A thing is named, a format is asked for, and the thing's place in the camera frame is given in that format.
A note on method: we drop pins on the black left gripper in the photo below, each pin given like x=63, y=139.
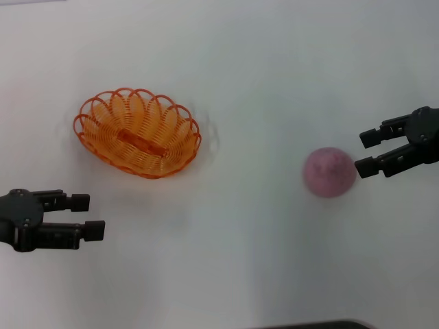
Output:
x=20, y=216

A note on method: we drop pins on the pink peach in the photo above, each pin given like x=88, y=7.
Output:
x=329, y=173

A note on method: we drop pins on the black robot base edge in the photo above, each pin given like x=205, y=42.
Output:
x=315, y=325

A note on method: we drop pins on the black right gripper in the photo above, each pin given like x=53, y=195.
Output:
x=427, y=133

